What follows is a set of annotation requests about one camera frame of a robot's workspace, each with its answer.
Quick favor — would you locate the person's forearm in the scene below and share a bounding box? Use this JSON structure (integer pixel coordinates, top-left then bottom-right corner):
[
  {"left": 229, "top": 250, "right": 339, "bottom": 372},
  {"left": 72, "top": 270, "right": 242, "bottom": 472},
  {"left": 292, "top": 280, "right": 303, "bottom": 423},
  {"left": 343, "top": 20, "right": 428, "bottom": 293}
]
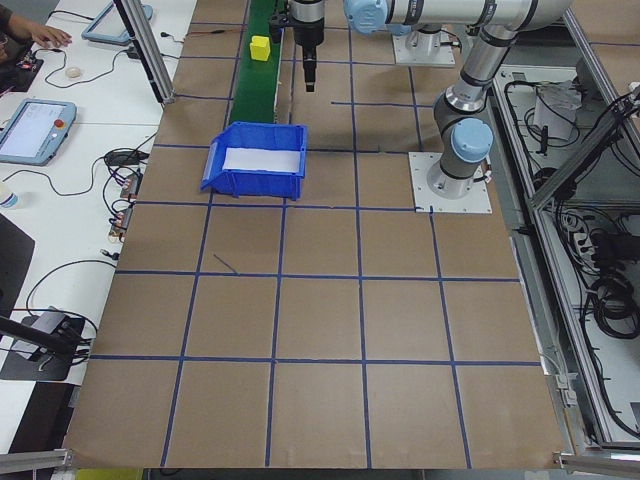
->
[{"left": 0, "top": 12, "right": 35, "bottom": 44}]

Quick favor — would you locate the black camera stand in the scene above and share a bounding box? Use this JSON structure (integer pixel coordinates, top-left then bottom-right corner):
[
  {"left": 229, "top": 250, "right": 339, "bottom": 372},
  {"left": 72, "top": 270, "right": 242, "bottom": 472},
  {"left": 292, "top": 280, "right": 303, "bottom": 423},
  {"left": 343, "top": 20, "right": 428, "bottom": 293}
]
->
[{"left": 0, "top": 307, "right": 96, "bottom": 384}]

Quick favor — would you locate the white crumpled bag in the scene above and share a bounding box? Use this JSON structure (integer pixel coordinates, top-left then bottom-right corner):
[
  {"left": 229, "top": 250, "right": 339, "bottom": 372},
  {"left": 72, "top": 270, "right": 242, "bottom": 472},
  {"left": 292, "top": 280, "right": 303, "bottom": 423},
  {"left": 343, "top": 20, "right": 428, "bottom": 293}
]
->
[{"left": 532, "top": 82, "right": 584, "bottom": 142}]

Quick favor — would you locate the black power brick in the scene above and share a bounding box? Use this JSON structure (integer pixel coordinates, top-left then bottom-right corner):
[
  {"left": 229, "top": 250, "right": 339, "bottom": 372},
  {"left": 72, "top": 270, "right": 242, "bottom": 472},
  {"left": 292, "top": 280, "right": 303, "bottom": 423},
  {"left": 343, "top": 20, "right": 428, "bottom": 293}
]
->
[{"left": 592, "top": 232, "right": 632, "bottom": 265}]

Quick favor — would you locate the blue plastic storage bin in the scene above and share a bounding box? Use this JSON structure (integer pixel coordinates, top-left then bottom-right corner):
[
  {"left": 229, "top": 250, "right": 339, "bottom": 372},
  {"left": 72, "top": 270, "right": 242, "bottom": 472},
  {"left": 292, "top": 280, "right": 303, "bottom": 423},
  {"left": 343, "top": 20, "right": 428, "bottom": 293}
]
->
[{"left": 199, "top": 121, "right": 310, "bottom": 201}]

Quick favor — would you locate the small circuit board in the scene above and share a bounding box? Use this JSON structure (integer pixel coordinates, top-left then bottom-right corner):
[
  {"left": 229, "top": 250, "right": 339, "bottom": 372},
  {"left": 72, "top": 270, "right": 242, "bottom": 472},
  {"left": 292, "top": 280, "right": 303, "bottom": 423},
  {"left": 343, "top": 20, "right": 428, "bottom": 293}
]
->
[
  {"left": 121, "top": 171, "right": 145, "bottom": 202},
  {"left": 108, "top": 203, "right": 135, "bottom": 237}
]

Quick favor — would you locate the black desk cable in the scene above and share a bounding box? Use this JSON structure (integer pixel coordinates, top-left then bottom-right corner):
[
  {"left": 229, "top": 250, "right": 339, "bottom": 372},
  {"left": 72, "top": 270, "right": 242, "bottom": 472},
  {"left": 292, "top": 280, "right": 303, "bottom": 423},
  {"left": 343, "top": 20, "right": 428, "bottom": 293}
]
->
[{"left": 27, "top": 248, "right": 120, "bottom": 321}]

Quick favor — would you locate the aluminium profile post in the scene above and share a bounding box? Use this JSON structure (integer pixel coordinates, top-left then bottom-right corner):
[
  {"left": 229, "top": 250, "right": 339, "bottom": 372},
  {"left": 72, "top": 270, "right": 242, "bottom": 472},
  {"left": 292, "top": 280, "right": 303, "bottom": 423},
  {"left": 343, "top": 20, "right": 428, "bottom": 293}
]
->
[{"left": 113, "top": 0, "right": 176, "bottom": 105}]

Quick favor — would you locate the blue grey teach pendant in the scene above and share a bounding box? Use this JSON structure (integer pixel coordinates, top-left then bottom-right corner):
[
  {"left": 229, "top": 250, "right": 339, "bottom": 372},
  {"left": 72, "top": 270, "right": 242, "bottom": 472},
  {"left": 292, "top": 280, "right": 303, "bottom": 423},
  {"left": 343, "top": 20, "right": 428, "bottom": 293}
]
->
[
  {"left": 0, "top": 98, "right": 78, "bottom": 166},
  {"left": 81, "top": 0, "right": 155, "bottom": 47}
]

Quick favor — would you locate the green conveyor belt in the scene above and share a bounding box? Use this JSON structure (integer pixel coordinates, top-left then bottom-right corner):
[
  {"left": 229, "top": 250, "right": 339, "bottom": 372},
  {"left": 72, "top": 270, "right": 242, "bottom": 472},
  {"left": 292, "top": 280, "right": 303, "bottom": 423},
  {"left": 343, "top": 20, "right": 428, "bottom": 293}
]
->
[{"left": 230, "top": 0, "right": 286, "bottom": 126}]

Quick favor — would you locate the red conveyor wire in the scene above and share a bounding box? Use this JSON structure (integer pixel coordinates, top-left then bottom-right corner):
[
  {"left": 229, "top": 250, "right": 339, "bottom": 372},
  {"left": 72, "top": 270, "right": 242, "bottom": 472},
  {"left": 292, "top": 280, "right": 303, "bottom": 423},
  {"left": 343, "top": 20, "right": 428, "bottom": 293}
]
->
[{"left": 187, "top": 27, "right": 242, "bottom": 39}]

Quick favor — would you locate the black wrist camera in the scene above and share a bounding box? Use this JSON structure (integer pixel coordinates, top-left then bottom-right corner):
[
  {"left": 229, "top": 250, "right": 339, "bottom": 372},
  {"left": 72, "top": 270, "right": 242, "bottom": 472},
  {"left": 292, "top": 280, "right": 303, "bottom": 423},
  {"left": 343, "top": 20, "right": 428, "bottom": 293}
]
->
[{"left": 269, "top": 12, "right": 293, "bottom": 45}]

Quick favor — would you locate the person's hand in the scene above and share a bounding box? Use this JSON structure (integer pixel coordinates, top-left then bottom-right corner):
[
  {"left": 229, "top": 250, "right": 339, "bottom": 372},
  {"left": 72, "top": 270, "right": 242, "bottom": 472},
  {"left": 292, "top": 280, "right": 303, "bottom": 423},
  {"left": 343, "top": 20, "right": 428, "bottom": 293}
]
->
[{"left": 29, "top": 23, "right": 73, "bottom": 49}]

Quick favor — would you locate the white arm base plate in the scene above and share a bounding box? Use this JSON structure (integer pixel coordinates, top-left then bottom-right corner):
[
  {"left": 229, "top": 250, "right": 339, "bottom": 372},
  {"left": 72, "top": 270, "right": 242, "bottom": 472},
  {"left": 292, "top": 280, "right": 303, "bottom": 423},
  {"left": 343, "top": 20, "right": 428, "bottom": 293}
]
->
[
  {"left": 407, "top": 151, "right": 494, "bottom": 216},
  {"left": 392, "top": 32, "right": 457, "bottom": 69}
]

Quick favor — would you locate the V-shaped metal bar frame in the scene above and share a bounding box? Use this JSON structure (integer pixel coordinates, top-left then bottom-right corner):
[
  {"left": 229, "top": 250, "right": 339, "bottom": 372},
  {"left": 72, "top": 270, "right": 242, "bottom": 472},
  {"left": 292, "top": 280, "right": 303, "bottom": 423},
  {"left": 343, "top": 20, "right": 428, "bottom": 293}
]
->
[{"left": 489, "top": 9, "right": 640, "bottom": 451}]

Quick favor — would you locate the white desk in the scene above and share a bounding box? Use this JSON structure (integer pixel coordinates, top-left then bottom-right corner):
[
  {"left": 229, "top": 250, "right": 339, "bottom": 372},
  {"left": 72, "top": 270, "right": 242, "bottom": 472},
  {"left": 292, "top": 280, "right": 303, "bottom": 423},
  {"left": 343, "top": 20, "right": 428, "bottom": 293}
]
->
[{"left": 0, "top": 0, "right": 199, "bottom": 396}]

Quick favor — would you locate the aluminium corner bar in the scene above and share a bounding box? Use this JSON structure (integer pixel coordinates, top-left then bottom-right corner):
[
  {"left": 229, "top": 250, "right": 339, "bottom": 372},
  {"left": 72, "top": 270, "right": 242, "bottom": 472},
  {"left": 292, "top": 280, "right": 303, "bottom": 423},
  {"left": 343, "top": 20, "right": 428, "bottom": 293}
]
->
[
  {"left": 0, "top": 448, "right": 74, "bottom": 471},
  {"left": 552, "top": 449, "right": 640, "bottom": 476}
]

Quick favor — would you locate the yellow foam block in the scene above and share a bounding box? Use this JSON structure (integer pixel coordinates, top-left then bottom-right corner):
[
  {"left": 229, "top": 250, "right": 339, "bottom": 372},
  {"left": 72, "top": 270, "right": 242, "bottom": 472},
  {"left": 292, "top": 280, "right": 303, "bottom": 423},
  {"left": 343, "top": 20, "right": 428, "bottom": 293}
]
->
[{"left": 249, "top": 35, "right": 272, "bottom": 62}]

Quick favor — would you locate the black cable coil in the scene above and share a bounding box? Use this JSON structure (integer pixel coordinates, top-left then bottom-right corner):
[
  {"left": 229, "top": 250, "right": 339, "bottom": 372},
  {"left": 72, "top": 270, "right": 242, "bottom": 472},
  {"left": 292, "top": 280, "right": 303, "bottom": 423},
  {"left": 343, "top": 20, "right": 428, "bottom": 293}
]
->
[{"left": 582, "top": 277, "right": 639, "bottom": 341}]

